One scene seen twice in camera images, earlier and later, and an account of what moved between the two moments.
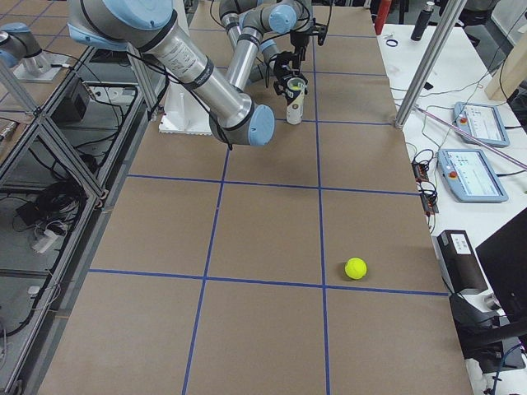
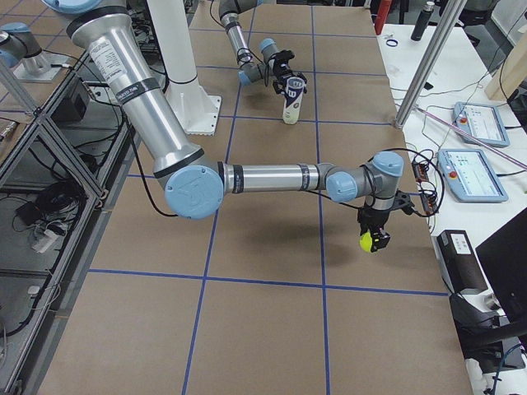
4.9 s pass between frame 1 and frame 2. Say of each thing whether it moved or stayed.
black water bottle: stayed
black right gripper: moved
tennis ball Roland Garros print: moved
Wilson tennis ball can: stayed
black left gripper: stayed
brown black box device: stayed
